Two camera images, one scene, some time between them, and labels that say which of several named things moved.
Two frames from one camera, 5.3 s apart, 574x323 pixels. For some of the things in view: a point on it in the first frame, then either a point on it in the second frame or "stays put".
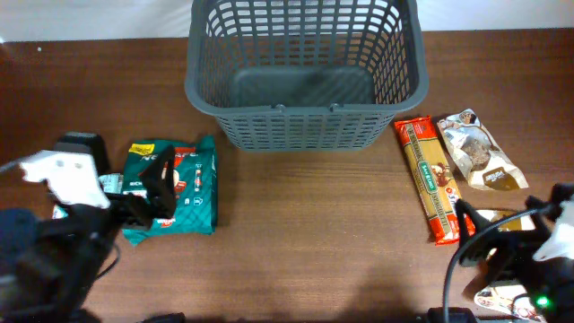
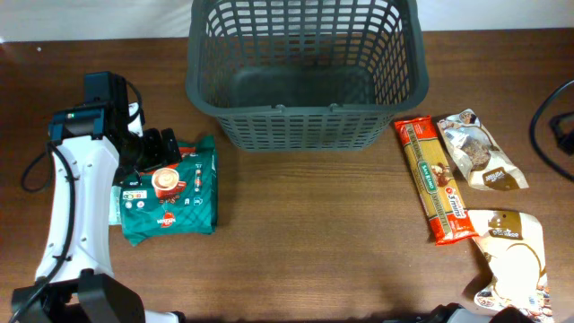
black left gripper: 130,208 -> 160,146
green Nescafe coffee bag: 195,187 stays put
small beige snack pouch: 479,158 stays put
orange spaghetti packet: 438,189 stays put
